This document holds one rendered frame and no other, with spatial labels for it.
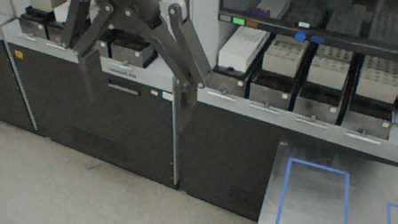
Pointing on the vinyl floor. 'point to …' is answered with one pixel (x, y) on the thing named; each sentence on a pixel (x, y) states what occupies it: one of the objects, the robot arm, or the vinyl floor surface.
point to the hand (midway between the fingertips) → (138, 103)
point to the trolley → (328, 188)
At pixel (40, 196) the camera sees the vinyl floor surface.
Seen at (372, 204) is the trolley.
